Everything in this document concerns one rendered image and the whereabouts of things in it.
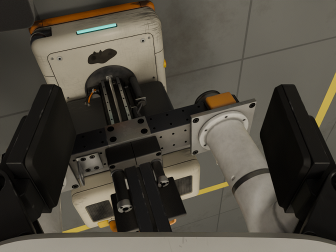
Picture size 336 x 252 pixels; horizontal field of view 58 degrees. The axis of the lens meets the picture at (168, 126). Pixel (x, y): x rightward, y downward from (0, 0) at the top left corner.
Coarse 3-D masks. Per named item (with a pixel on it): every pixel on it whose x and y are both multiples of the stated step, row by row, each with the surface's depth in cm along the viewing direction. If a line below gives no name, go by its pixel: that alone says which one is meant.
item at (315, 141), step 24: (288, 96) 11; (264, 120) 13; (288, 120) 11; (312, 120) 11; (264, 144) 13; (288, 144) 11; (312, 144) 10; (288, 168) 11; (312, 168) 9; (288, 192) 11; (312, 192) 9
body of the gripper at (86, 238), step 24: (24, 240) 7; (48, 240) 7; (72, 240) 7; (96, 240) 7; (120, 240) 7; (144, 240) 7; (168, 240) 7; (192, 240) 7; (216, 240) 7; (240, 240) 7; (264, 240) 7; (288, 240) 7; (312, 240) 7
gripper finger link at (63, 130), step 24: (48, 96) 11; (24, 120) 11; (48, 120) 11; (24, 144) 10; (48, 144) 11; (72, 144) 13; (0, 168) 10; (24, 168) 9; (48, 168) 11; (24, 192) 9; (48, 192) 11
